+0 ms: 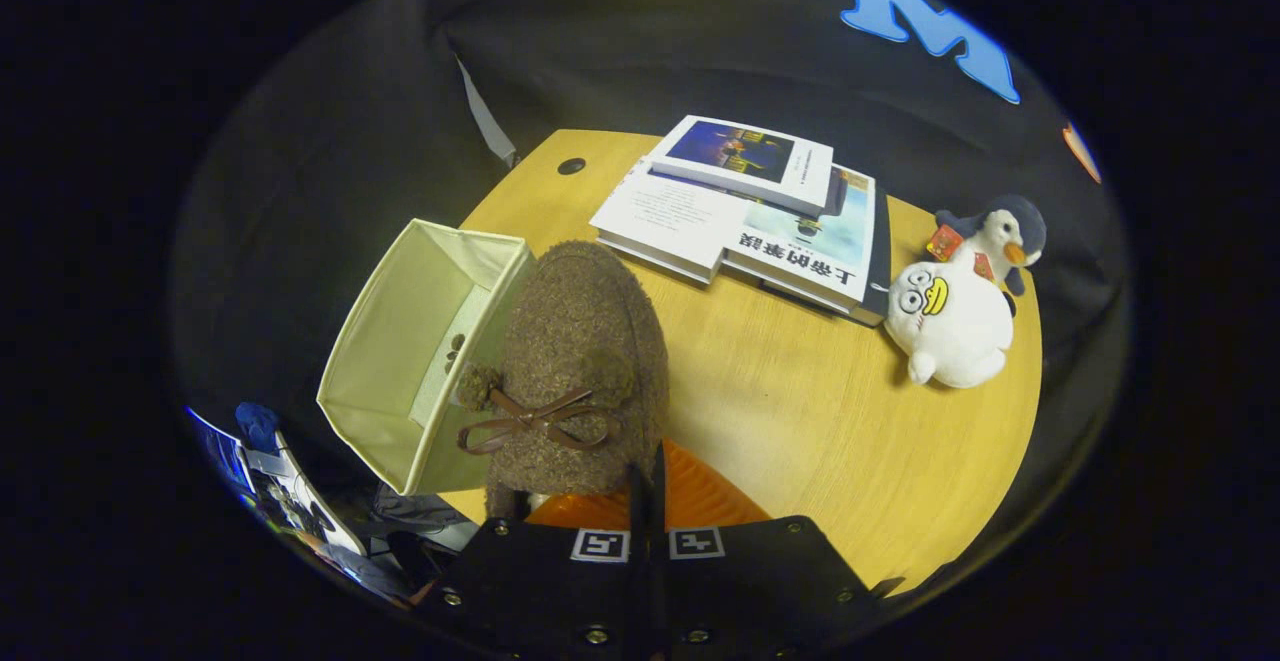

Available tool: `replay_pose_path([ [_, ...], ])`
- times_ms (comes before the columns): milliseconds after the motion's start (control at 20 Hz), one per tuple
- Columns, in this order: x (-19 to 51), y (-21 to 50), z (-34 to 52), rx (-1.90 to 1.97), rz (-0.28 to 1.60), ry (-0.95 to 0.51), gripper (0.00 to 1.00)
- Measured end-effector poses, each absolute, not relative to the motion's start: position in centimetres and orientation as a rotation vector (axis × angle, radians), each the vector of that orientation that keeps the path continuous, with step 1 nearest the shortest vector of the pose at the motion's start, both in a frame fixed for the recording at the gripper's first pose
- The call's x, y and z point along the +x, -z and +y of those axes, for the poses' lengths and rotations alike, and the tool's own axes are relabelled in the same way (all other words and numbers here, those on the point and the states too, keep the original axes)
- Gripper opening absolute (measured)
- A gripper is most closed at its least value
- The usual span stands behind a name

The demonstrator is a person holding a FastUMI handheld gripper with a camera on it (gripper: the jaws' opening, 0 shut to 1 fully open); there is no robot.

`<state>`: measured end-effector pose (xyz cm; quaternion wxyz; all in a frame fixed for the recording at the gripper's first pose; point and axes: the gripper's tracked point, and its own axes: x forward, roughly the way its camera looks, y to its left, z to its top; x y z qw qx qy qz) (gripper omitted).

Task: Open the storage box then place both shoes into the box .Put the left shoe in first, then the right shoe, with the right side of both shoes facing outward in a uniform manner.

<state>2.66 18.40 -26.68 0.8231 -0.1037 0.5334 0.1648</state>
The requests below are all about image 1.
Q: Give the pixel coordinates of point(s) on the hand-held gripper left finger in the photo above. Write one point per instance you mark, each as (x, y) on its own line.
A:
(540, 581)

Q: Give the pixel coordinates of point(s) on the printed poster sheet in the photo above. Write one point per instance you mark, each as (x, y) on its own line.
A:
(300, 506)

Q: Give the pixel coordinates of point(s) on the penguin plush toy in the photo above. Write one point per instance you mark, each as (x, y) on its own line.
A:
(1005, 226)

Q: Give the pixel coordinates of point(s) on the cream fabric storage box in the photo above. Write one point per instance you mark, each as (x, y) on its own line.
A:
(390, 341)

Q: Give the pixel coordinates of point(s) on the brown fuzzy shoe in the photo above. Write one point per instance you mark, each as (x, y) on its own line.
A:
(455, 349)
(580, 321)

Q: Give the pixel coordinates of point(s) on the white book with night photo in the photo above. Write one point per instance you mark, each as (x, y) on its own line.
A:
(740, 151)

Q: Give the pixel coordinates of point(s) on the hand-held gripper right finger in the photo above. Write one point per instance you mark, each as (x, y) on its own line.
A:
(760, 581)

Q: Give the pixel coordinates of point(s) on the white duck plush toy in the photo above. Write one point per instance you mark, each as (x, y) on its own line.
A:
(955, 331)

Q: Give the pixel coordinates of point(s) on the blue crumpled object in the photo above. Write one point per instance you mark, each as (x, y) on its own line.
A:
(256, 426)

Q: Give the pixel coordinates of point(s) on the light blue cover book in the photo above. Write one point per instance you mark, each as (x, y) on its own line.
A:
(820, 241)

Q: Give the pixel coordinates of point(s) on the plain white book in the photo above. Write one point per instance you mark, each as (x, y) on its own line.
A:
(660, 216)

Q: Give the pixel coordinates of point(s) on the dark book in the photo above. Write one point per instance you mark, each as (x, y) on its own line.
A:
(881, 271)

